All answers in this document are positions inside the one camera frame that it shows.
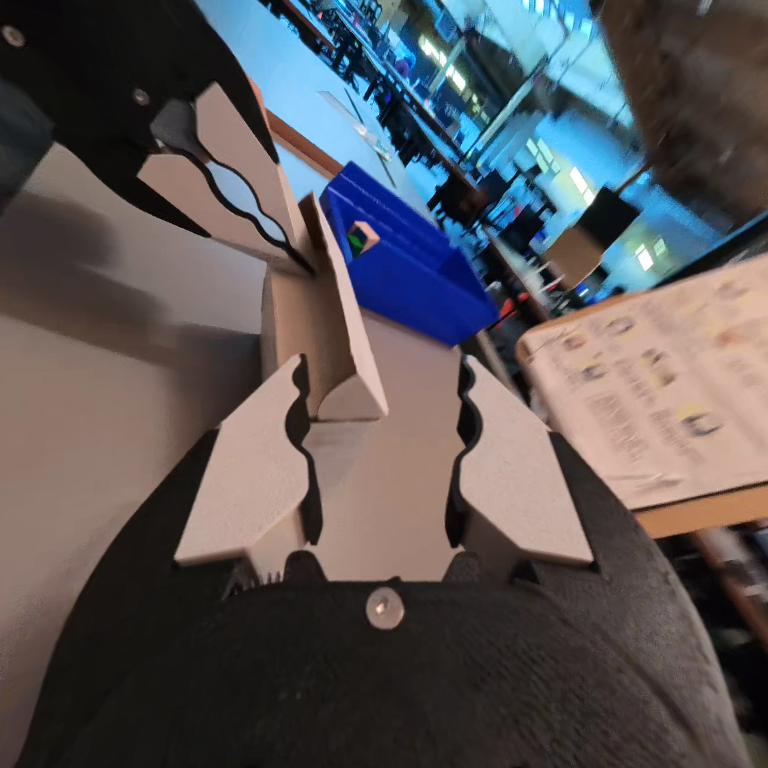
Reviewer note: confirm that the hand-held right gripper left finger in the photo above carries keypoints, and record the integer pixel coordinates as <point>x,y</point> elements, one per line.
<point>252,492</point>

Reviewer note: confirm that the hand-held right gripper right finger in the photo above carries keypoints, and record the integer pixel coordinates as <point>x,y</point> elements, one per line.
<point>522,492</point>

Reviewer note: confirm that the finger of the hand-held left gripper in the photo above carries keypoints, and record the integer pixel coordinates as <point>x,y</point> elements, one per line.
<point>252,156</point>
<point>198,192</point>

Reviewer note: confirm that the wooden cube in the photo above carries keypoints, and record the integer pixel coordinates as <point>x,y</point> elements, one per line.
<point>372,237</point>

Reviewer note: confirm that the white cardboard mailer box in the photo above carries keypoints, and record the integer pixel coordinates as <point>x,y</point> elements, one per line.
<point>336,336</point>

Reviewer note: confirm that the blue plastic bin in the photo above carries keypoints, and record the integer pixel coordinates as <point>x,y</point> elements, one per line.
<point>414,288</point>

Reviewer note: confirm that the printed instruction sheet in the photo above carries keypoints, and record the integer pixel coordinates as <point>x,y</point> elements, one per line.
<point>660,390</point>

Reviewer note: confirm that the wooden display board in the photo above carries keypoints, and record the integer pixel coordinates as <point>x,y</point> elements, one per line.
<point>708,519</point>

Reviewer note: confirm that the brown and black board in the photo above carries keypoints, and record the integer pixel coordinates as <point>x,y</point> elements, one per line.
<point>576,258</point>

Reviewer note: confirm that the black rod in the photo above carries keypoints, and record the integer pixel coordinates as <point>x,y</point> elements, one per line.
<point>720,246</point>

